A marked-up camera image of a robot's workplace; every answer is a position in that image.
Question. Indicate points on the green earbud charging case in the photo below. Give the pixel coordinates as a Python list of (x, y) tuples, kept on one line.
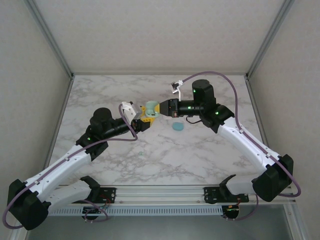
[(152, 105)]

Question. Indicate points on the blue earbud charging case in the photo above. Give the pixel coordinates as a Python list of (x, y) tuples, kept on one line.
[(178, 126)]

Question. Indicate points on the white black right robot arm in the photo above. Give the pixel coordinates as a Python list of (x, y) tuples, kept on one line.
[(240, 143)]

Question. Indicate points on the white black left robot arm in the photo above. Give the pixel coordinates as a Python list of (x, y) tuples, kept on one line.
[(57, 171)]

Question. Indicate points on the black left controller board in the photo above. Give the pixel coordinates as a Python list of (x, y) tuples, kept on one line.
[(92, 212)]

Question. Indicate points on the black controller board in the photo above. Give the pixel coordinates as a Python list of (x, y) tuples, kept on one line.
[(233, 213), (92, 212)]

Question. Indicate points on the black right controller board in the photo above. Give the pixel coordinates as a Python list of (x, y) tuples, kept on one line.
[(233, 213)]

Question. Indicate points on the aluminium frame crossbar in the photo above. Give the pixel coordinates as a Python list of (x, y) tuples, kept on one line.
[(160, 73)]

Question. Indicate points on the aluminium table side rail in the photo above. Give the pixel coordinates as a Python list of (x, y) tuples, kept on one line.
[(260, 125), (63, 105)]

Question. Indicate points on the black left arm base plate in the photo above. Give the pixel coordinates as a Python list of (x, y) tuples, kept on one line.
[(107, 191)]

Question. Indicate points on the aluminium mounting rail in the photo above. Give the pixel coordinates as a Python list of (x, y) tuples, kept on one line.
[(160, 193)]

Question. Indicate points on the aluminium frame post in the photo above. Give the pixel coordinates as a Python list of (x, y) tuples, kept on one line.
[(268, 37), (51, 37)]

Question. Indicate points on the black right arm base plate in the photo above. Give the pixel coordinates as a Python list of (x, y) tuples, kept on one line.
[(211, 193)]

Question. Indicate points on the aluminium frame leg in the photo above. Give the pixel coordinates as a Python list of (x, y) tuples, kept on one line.
[(297, 227), (18, 235)]

